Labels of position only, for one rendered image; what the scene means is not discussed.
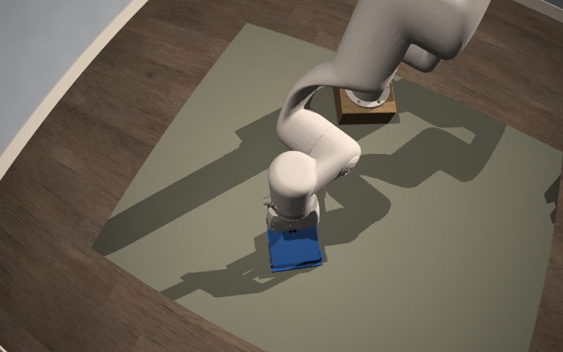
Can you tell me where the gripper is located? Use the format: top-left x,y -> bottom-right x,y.
266,195 -> 319,233

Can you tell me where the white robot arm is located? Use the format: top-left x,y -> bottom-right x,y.
263,0 -> 490,220

